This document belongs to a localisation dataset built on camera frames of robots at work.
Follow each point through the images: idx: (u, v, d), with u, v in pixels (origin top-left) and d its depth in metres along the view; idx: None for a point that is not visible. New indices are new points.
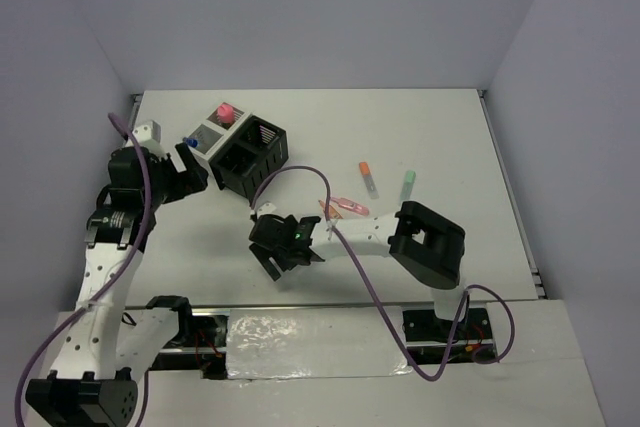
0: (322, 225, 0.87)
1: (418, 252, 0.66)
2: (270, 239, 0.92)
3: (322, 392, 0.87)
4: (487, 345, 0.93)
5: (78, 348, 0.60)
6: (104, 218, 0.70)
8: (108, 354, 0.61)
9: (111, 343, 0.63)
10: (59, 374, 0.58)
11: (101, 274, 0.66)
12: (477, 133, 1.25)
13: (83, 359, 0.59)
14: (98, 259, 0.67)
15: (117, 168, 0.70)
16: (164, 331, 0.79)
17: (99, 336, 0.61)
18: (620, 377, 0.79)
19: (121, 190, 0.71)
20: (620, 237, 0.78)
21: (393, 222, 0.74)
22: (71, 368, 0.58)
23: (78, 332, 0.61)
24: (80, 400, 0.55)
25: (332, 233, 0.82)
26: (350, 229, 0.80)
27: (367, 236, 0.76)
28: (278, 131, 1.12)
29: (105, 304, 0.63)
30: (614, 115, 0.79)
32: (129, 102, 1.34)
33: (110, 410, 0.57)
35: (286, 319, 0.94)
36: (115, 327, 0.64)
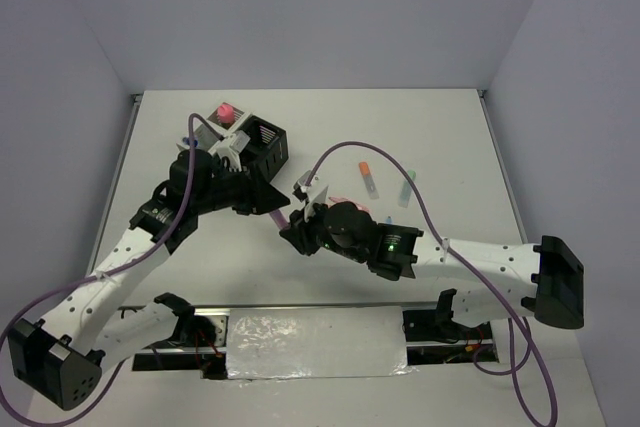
0: (428, 241, 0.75)
1: (566, 297, 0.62)
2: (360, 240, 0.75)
3: (322, 392, 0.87)
4: (487, 345, 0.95)
5: (71, 311, 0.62)
6: (153, 210, 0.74)
8: (87, 331, 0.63)
9: (97, 322, 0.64)
10: (45, 325, 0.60)
11: (125, 254, 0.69)
12: (477, 134, 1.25)
13: (70, 322, 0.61)
14: (130, 241, 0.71)
15: (178, 171, 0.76)
16: (156, 331, 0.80)
17: (93, 310, 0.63)
18: (620, 376, 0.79)
19: (176, 191, 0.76)
20: (620, 236, 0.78)
21: (532, 256, 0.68)
22: (57, 326, 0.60)
23: (80, 296, 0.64)
24: (48, 358, 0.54)
25: (448, 255, 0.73)
26: (477, 255, 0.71)
27: (500, 267, 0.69)
28: (278, 132, 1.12)
29: (114, 283, 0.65)
30: (614, 113, 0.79)
32: (129, 102, 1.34)
33: (66, 384, 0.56)
35: (286, 319, 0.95)
36: (109, 309, 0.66)
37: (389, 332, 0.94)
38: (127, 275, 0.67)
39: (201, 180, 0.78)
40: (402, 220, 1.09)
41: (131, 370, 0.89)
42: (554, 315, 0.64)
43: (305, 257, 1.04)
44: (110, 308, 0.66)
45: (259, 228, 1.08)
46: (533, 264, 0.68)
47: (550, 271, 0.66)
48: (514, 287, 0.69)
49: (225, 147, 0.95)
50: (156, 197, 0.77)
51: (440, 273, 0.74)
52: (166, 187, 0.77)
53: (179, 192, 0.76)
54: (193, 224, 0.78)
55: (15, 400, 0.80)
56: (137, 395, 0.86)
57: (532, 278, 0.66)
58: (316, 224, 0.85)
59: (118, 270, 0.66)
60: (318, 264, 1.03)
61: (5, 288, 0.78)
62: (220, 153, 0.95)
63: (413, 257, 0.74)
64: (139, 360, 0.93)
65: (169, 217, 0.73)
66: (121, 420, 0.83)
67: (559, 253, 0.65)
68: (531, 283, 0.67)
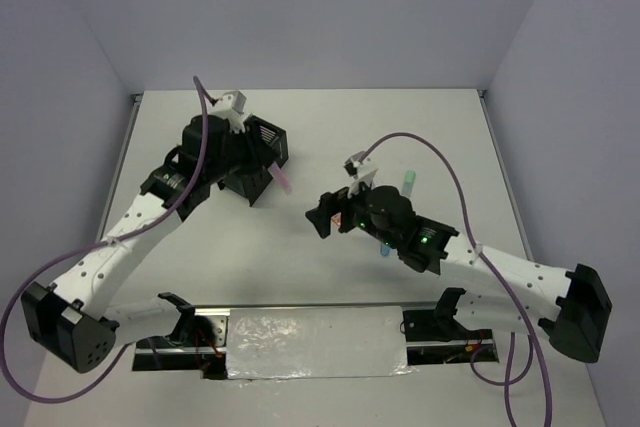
0: (461, 242, 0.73)
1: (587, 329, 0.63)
2: (397, 226, 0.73)
3: (322, 392, 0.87)
4: (487, 345, 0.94)
5: (83, 276, 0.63)
6: (164, 176, 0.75)
8: (100, 295, 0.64)
9: (109, 286, 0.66)
10: (57, 290, 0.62)
11: (136, 221, 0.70)
12: (477, 134, 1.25)
13: (82, 287, 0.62)
14: (141, 207, 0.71)
15: (190, 136, 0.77)
16: (158, 322, 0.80)
17: (104, 276, 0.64)
18: (619, 375, 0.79)
19: (190, 158, 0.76)
20: (621, 236, 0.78)
21: (563, 280, 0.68)
22: (68, 290, 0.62)
23: (91, 262, 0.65)
24: (61, 322, 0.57)
25: (479, 260, 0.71)
26: (506, 266, 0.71)
27: (527, 284, 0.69)
28: (278, 131, 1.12)
29: (125, 248, 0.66)
30: (614, 113, 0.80)
32: (129, 102, 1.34)
33: (80, 348, 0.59)
35: (286, 319, 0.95)
36: (121, 274, 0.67)
37: (389, 332, 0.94)
38: (137, 241, 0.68)
39: (215, 146, 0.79)
40: None
41: (131, 370, 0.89)
42: (569, 340, 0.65)
43: (304, 257, 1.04)
44: (121, 274, 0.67)
45: (259, 228, 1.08)
46: (561, 288, 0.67)
47: (577, 299, 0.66)
48: (533, 305, 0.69)
49: (224, 109, 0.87)
50: (167, 163, 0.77)
51: (465, 274, 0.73)
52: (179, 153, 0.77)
53: (193, 158, 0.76)
54: (204, 193, 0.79)
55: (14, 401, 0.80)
56: (136, 396, 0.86)
57: (557, 301, 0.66)
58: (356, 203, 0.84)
59: (128, 236, 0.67)
60: (318, 264, 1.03)
61: (4, 288, 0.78)
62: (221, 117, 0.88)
63: (443, 254, 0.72)
64: (137, 360, 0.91)
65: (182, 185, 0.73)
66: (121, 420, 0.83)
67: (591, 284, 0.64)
68: (554, 304, 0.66)
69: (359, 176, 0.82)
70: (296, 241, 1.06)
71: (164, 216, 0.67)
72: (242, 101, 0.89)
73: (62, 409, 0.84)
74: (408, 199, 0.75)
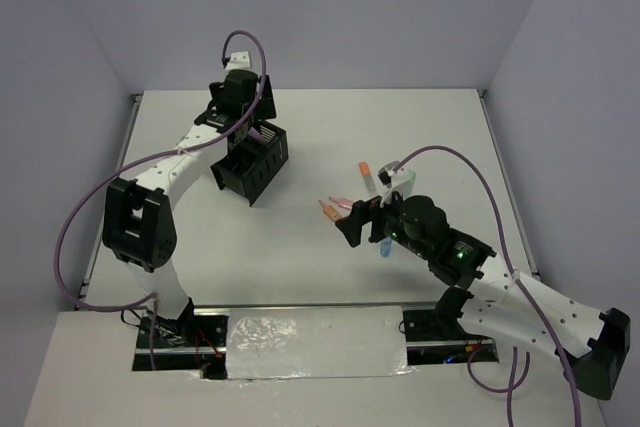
0: (498, 264, 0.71)
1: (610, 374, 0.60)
2: (430, 235, 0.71)
3: (322, 392, 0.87)
4: (487, 345, 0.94)
5: (159, 174, 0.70)
6: (212, 116, 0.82)
8: (173, 192, 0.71)
9: (179, 186, 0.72)
10: (140, 182, 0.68)
11: (197, 140, 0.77)
12: (477, 134, 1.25)
13: (161, 180, 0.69)
14: (197, 133, 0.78)
15: (232, 82, 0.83)
16: (170, 297, 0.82)
17: (177, 175, 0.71)
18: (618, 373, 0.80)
19: (232, 103, 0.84)
20: (620, 236, 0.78)
21: (596, 321, 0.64)
22: (150, 183, 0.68)
23: (164, 165, 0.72)
24: (148, 203, 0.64)
25: (513, 286, 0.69)
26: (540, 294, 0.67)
27: (560, 318, 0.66)
28: (278, 131, 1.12)
29: (192, 158, 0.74)
30: (614, 113, 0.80)
32: (129, 102, 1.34)
33: (157, 234, 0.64)
35: (286, 319, 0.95)
36: (187, 180, 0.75)
37: (389, 331, 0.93)
38: (201, 154, 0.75)
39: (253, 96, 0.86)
40: None
41: (131, 370, 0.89)
42: (588, 377, 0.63)
43: (305, 257, 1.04)
44: (186, 182, 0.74)
45: (259, 228, 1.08)
46: (593, 327, 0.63)
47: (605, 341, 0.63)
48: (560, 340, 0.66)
49: (240, 64, 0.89)
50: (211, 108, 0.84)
51: (497, 298, 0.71)
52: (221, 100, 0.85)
53: (233, 101, 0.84)
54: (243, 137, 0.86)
55: (13, 403, 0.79)
56: (136, 395, 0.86)
57: (587, 341, 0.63)
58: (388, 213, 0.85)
59: (195, 147, 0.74)
60: (318, 263, 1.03)
61: (4, 288, 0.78)
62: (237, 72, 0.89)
63: (478, 273, 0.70)
64: (137, 360, 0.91)
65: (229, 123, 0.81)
66: (120, 421, 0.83)
67: (621, 328, 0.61)
68: (585, 345, 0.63)
69: (394, 185, 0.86)
70: (296, 241, 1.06)
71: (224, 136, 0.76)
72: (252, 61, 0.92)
73: (61, 409, 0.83)
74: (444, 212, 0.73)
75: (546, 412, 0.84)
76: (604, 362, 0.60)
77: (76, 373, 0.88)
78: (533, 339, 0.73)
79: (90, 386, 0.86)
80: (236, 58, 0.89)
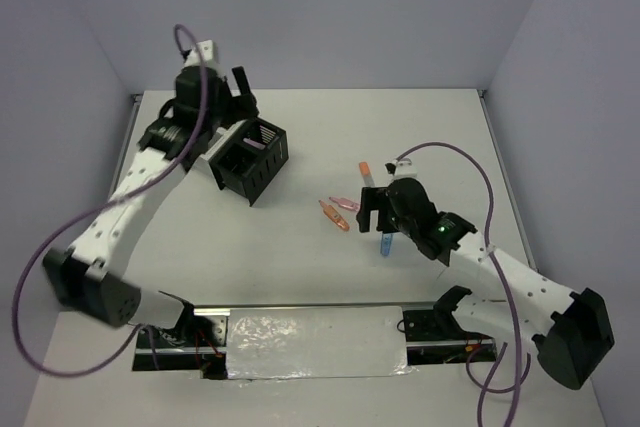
0: (477, 239, 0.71)
1: (575, 352, 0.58)
2: (409, 207, 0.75)
3: (322, 392, 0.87)
4: (487, 345, 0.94)
5: (98, 235, 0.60)
6: (160, 130, 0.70)
8: (121, 253, 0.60)
9: (128, 241, 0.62)
10: (76, 251, 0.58)
11: (141, 177, 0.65)
12: (476, 134, 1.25)
13: (100, 245, 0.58)
14: (143, 163, 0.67)
15: (182, 85, 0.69)
16: (162, 313, 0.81)
17: (120, 232, 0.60)
18: (618, 373, 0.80)
19: (183, 111, 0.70)
20: (620, 236, 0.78)
21: (566, 298, 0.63)
22: (88, 249, 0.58)
23: (104, 221, 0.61)
24: (86, 281, 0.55)
25: (487, 258, 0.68)
26: (512, 270, 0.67)
27: (528, 292, 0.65)
28: (278, 130, 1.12)
29: (135, 205, 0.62)
30: (614, 114, 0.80)
32: (130, 102, 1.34)
33: (109, 304, 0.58)
35: (286, 319, 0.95)
36: (138, 229, 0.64)
37: (389, 331, 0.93)
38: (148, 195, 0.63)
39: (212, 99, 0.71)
40: None
41: (131, 370, 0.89)
42: (558, 360, 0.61)
43: (304, 257, 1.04)
44: (138, 229, 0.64)
45: (259, 228, 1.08)
46: (562, 305, 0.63)
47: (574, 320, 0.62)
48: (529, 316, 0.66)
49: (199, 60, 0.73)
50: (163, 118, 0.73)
51: (473, 272, 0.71)
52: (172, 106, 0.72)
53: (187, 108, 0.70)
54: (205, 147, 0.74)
55: (13, 402, 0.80)
56: (136, 396, 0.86)
57: (552, 316, 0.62)
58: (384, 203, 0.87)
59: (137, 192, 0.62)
60: (318, 264, 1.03)
61: (3, 288, 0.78)
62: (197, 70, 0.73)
63: (456, 244, 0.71)
64: (137, 360, 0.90)
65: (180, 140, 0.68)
66: (120, 420, 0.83)
67: (594, 308, 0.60)
68: (549, 319, 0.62)
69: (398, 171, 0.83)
70: (296, 241, 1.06)
71: (173, 165, 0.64)
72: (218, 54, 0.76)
73: (61, 409, 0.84)
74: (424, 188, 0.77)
75: (546, 412, 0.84)
76: (566, 336, 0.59)
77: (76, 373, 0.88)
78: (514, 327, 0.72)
79: (90, 386, 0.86)
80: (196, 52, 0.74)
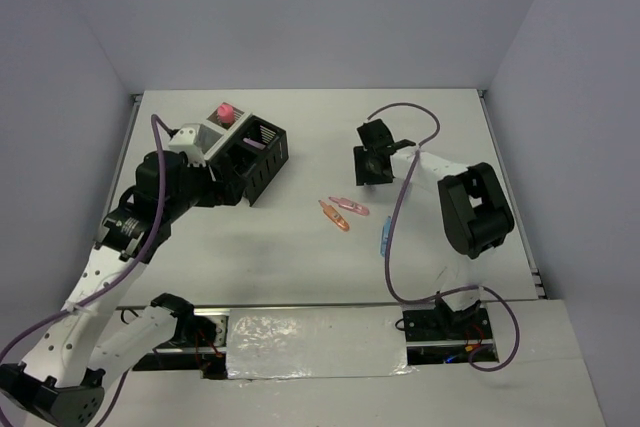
0: (410, 149, 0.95)
1: (456, 197, 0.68)
2: (368, 136, 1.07)
3: (322, 392, 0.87)
4: (487, 345, 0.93)
5: (50, 350, 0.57)
6: (118, 220, 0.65)
8: (77, 362, 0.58)
9: (85, 350, 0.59)
10: (27, 369, 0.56)
11: (96, 280, 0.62)
12: (476, 133, 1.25)
13: (52, 362, 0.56)
14: (99, 262, 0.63)
15: (148, 176, 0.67)
16: (156, 335, 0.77)
17: (73, 345, 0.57)
18: (617, 373, 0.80)
19: (146, 197, 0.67)
20: (619, 236, 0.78)
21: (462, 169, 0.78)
22: (40, 367, 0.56)
23: (56, 333, 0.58)
24: (37, 402, 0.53)
25: (411, 156, 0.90)
26: (426, 159, 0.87)
27: (433, 169, 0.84)
28: (278, 131, 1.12)
29: (89, 313, 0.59)
30: (614, 113, 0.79)
32: (129, 102, 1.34)
33: (63, 420, 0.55)
35: (286, 319, 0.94)
36: (95, 338, 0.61)
37: (389, 331, 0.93)
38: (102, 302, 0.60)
39: (173, 183, 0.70)
40: (401, 221, 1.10)
41: (131, 371, 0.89)
42: (450, 219, 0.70)
43: (304, 256, 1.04)
44: (97, 333, 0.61)
45: (259, 227, 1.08)
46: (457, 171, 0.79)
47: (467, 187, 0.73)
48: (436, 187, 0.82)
49: (182, 142, 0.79)
50: (122, 205, 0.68)
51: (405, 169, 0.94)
52: (134, 193, 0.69)
53: (149, 198, 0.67)
54: (167, 231, 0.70)
55: (13, 402, 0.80)
56: (136, 396, 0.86)
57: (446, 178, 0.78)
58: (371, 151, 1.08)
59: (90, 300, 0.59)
60: (319, 263, 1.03)
61: (5, 288, 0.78)
62: (178, 150, 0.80)
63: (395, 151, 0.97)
64: (140, 359, 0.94)
65: (140, 231, 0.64)
66: (121, 420, 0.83)
67: (480, 172, 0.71)
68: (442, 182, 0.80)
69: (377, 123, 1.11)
70: (296, 241, 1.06)
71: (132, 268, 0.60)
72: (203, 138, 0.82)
73: None
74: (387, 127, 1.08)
75: (546, 414, 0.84)
76: (447, 184, 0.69)
77: None
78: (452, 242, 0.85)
79: None
80: (182, 135, 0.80)
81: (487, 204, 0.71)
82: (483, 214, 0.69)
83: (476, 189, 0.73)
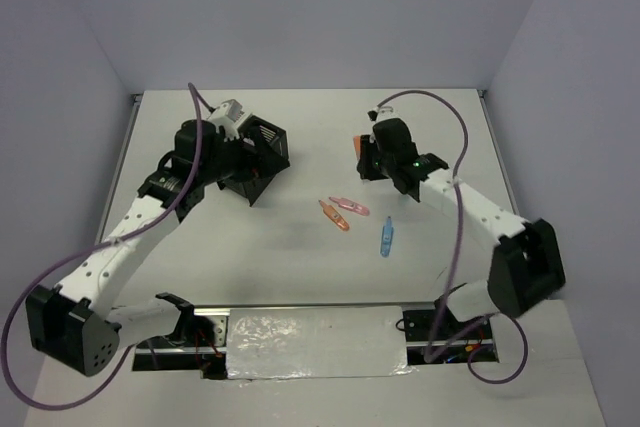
0: (444, 174, 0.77)
1: (515, 268, 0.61)
2: (389, 143, 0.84)
3: (321, 392, 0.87)
4: (487, 345, 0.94)
5: (87, 276, 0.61)
6: (160, 179, 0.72)
8: (107, 294, 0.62)
9: (115, 285, 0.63)
10: (62, 290, 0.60)
11: (137, 220, 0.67)
12: (477, 134, 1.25)
13: (89, 286, 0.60)
14: (140, 208, 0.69)
15: (183, 140, 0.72)
16: (163, 320, 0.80)
17: (109, 274, 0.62)
18: (616, 372, 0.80)
19: (183, 162, 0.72)
20: (619, 236, 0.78)
21: (515, 222, 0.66)
22: (75, 290, 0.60)
23: (94, 261, 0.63)
24: (68, 321, 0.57)
25: (450, 190, 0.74)
26: (471, 202, 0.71)
27: (482, 218, 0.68)
28: (278, 130, 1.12)
29: (128, 247, 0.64)
30: (613, 114, 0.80)
32: (129, 102, 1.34)
33: (87, 349, 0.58)
35: (286, 319, 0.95)
36: (127, 274, 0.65)
37: (389, 331, 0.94)
38: (141, 239, 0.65)
39: (207, 151, 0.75)
40: (402, 222, 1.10)
41: (131, 371, 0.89)
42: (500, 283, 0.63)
43: (304, 256, 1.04)
44: (129, 271, 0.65)
45: (260, 228, 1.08)
46: (510, 229, 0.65)
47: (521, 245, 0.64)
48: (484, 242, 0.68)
49: (219, 115, 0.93)
50: (163, 167, 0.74)
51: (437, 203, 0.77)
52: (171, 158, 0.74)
53: (186, 161, 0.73)
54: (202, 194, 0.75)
55: (14, 402, 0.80)
56: (136, 396, 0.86)
57: (498, 238, 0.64)
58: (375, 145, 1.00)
59: (131, 234, 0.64)
60: (319, 263, 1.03)
61: (4, 287, 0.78)
62: (218, 124, 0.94)
63: (425, 175, 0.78)
64: (138, 359, 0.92)
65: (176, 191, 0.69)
66: (121, 421, 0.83)
67: None
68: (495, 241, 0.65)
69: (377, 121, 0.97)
70: (296, 241, 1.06)
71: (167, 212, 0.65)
72: (238, 110, 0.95)
73: (60, 411, 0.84)
74: (409, 129, 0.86)
75: (547, 413, 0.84)
76: (507, 254, 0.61)
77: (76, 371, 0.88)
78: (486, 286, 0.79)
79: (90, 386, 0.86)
80: (220, 110, 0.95)
81: (539, 264, 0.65)
82: (534, 275, 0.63)
83: (527, 244, 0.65)
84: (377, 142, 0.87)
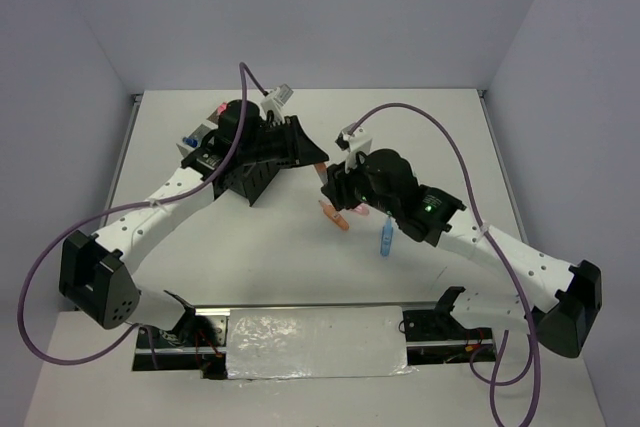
0: (466, 217, 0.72)
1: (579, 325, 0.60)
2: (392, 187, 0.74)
3: (321, 391, 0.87)
4: (487, 345, 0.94)
5: (123, 230, 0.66)
6: (203, 156, 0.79)
8: (137, 250, 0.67)
9: (145, 244, 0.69)
10: (98, 239, 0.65)
11: (176, 189, 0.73)
12: (477, 133, 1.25)
13: (123, 239, 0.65)
14: (180, 178, 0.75)
15: (227, 120, 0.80)
16: (164, 313, 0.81)
17: (143, 232, 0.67)
18: (616, 373, 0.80)
19: (224, 140, 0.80)
20: (619, 236, 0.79)
21: (564, 270, 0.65)
22: (111, 241, 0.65)
23: (132, 218, 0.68)
24: (98, 271, 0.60)
25: (482, 239, 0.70)
26: (514, 253, 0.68)
27: (528, 271, 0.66)
28: (290, 118, 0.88)
29: (164, 211, 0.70)
30: (612, 113, 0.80)
32: (129, 102, 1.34)
33: (110, 299, 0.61)
35: (286, 319, 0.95)
36: (156, 236, 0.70)
37: (389, 331, 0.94)
38: (177, 206, 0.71)
39: (248, 131, 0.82)
40: None
41: (131, 371, 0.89)
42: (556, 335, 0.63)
43: (304, 256, 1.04)
44: (158, 234, 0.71)
45: (260, 227, 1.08)
46: (562, 282, 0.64)
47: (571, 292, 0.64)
48: (531, 294, 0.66)
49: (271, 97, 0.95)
50: (204, 146, 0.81)
51: (465, 251, 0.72)
52: (214, 137, 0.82)
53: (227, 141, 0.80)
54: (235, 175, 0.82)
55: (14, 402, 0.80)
56: (136, 396, 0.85)
57: (555, 294, 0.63)
58: (354, 177, 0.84)
59: (169, 200, 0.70)
60: (319, 263, 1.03)
61: (4, 287, 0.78)
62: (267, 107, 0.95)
63: (446, 226, 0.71)
64: (136, 360, 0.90)
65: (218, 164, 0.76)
66: (120, 420, 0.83)
67: (592, 281, 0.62)
68: (552, 297, 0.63)
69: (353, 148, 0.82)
70: (296, 241, 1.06)
71: (202, 185, 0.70)
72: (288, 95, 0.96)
73: (60, 411, 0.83)
74: (409, 164, 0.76)
75: (547, 413, 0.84)
76: (573, 314, 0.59)
77: (77, 371, 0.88)
78: (508, 310, 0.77)
79: (90, 386, 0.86)
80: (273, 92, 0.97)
81: None
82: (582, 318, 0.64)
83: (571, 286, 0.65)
84: (374, 183, 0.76)
